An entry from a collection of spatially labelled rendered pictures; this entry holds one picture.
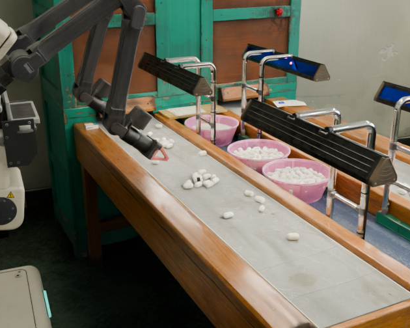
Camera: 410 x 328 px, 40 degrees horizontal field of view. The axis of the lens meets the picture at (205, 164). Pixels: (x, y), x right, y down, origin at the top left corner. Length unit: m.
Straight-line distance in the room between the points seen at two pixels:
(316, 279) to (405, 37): 3.30
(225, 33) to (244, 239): 1.58
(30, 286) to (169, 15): 1.44
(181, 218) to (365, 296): 0.62
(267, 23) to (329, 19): 1.09
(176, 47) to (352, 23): 1.75
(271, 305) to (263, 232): 0.42
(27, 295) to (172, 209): 0.80
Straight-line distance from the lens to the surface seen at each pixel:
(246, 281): 1.49
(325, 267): 1.63
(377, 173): 1.38
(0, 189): 2.03
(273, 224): 1.83
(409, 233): 1.96
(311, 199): 2.14
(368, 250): 1.69
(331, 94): 4.36
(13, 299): 2.40
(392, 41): 4.59
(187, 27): 2.97
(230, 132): 2.71
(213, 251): 1.62
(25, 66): 1.76
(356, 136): 2.66
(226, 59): 3.11
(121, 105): 1.89
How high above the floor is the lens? 1.57
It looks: 21 degrees down
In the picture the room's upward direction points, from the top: straight up
